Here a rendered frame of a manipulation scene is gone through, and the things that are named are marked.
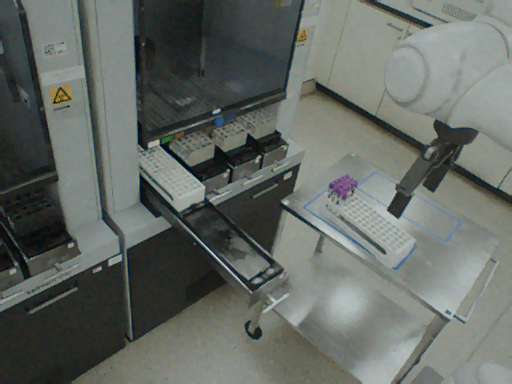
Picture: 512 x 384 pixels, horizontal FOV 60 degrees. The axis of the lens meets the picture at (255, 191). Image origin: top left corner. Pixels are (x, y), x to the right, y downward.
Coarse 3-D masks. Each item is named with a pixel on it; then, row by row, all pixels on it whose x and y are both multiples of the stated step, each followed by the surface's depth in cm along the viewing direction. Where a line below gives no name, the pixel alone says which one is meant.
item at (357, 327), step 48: (384, 192) 155; (336, 240) 134; (432, 240) 140; (480, 240) 143; (288, 288) 185; (336, 288) 188; (432, 288) 125; (336, 336) 171; (384, 336) 174; (432, 336) 125
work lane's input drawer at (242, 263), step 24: (144, 192) 143; (168, 216) 136; (192, 216) 135; (216, 216) 136; (192, 240) 130; (216, 240) 129; (240, 240) 130; (216, 264) 125; (240, 264) 123; (264, 264) 125; (240, 288) 120; (264, 288) 120; (264, 312) 119
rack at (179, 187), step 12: (144, 156) 144; (156, 156) 144; (168, 156) 145; (144, 168) 140; (156, 168) 140; (168, 168) 141; (180, 168) 142; (156, 180) 137; (168, 180) 137; (180, 180) 138; (192, 180) 140; (168, 192) 134; (180, 192) 133; (192, 192) 134; (180, 204) 132
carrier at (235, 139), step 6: (234, 132) 159; (240, 132) 159; (246, 132) 161; (222, 138) 155; (228, 138) 156; (234, 138) 158; (240, 138) 160; (222, 144) 156; (228, 144) 158; (234, 144) 160; (240, 144) 163; (228, 150) 160
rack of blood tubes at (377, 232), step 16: (320, 208) 142; (336, 208) 136; (352, 208) 136; (368, 208) 138; (352, 224) 139; (368, 224) 132; (384, 224) 133; (368, 240) 135; (384, 240) 128; (400, 240) 129; (384, 256) 128; (400, 256) 128
